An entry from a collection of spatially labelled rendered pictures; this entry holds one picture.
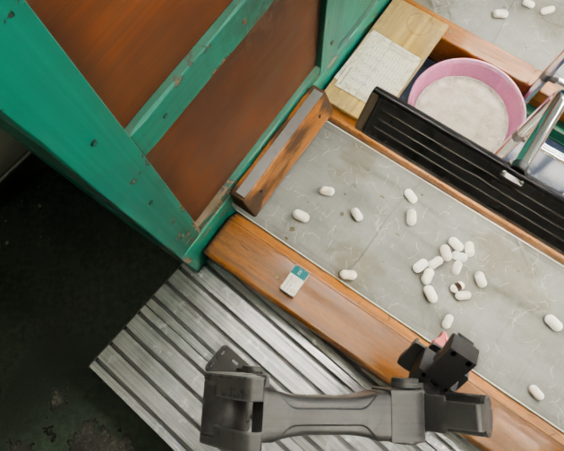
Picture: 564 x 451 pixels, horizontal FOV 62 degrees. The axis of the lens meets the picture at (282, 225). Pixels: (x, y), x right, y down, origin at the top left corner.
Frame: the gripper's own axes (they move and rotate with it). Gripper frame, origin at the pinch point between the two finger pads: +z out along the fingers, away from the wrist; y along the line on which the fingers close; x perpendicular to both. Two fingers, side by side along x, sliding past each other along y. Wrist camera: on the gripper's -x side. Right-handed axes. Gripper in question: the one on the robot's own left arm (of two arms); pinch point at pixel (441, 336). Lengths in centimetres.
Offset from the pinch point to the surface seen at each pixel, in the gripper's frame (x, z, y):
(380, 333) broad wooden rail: 10.1, 2.3, 8.4
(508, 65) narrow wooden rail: -34, 55, 16
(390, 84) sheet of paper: -22, 39, 36
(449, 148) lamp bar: -31.0, -0.5, 18.2
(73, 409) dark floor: 116, -5, 73
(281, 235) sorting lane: 8.3, 8.3, 36.9
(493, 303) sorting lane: -0.2, 18.6, -8.2
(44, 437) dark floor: 124, -15, 76
